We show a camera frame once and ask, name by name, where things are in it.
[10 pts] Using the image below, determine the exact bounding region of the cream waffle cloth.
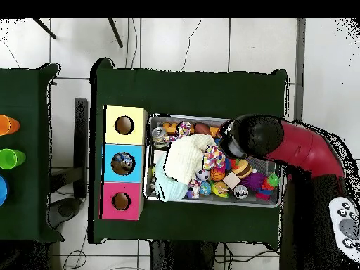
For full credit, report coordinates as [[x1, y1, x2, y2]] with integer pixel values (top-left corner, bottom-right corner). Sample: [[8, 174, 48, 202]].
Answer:
[[162, 134, 217, 185]]

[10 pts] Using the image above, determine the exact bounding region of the mint green waffle cloth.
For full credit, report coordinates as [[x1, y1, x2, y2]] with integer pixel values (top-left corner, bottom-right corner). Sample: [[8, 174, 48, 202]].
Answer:
[[153, 157, 190, 203]]

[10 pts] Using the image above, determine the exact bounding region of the crushed clear plastic bottle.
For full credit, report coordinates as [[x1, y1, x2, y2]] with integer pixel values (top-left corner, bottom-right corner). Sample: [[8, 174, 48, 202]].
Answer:
[[112, 153, 135, 173]]

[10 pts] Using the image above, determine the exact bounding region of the blue plastic cup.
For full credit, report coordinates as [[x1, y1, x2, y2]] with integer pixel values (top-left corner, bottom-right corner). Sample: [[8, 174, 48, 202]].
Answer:
[[0, 174, 9, 207]]

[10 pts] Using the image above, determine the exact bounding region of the shallow silver mesh bin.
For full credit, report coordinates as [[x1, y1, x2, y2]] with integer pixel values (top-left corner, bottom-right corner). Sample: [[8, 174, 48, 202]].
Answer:
[[142, 113, 285, 209]]

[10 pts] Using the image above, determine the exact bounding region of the wooden box with three holes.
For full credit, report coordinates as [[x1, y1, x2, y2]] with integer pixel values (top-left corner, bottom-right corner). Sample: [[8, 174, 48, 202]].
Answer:
[[99, 105, 149, 221]]

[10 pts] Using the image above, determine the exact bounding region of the crushed metal can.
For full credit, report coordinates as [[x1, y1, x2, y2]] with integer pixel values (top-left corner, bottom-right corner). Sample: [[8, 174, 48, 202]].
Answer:
[[150, 127, 169, 148]]

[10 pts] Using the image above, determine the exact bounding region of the brown toy football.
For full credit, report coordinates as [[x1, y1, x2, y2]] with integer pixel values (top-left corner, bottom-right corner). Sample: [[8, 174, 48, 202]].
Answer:
[[194, 122, 211, 135]]

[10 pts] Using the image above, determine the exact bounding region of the orange toy basketball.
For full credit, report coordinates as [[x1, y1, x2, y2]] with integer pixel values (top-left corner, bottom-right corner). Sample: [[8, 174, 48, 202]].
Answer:
[[210, 167, 226, 181]]

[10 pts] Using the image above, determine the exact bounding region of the dark green table cloth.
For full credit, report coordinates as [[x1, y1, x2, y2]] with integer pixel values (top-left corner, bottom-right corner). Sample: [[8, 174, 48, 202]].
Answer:
[[0, 63, 65, 244], [88, 57, 288, 245]]

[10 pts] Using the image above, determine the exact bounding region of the plain wooden cube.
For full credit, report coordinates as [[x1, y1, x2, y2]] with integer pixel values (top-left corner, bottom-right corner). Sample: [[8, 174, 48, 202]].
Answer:
[[222, 172, 242, 190]]

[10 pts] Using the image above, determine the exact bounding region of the tan brown toy burger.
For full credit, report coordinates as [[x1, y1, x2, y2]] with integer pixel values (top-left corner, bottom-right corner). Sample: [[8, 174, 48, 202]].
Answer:
[[231, 159, 253, 179]]

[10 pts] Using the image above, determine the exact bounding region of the purple spiky ball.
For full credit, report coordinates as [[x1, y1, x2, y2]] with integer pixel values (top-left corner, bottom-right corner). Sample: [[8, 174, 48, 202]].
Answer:
[[240, 172, 266, 192]]

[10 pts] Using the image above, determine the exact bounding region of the grey round stand foot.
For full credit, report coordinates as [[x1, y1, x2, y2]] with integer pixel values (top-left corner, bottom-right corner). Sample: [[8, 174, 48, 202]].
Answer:
[[47, 198, 82, 229]]

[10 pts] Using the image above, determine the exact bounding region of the black tripod leg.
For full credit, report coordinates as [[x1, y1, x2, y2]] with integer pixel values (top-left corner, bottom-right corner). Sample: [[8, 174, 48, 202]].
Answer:
[[108, 18, 124, 49], [32, 18, 57, 39]]

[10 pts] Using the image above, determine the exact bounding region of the green plastic cup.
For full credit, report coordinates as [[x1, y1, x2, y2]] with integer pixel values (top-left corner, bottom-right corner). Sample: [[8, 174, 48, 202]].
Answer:
[[0, 148, 27, 170]]

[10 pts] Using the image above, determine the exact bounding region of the orange plastic cup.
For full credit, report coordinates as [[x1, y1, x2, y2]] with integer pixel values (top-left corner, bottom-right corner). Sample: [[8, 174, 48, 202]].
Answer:
[[0, 114, 20, 136]]

